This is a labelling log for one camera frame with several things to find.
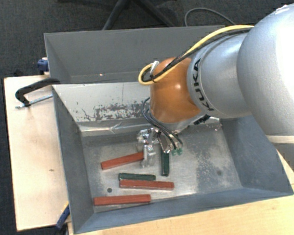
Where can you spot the dark green flat block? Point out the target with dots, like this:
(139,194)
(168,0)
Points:
(136,177)
(165,166)

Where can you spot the grey metal bin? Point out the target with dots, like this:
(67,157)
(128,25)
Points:
(207,165)

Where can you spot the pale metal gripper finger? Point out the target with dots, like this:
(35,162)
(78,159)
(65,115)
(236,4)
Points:
(149,156)
(140,146)

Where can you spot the red-brown flat block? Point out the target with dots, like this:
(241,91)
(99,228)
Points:
(121,199)
(120,161)
(146,184)

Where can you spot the pale wood flat board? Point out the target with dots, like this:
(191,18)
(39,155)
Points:
(36,157)

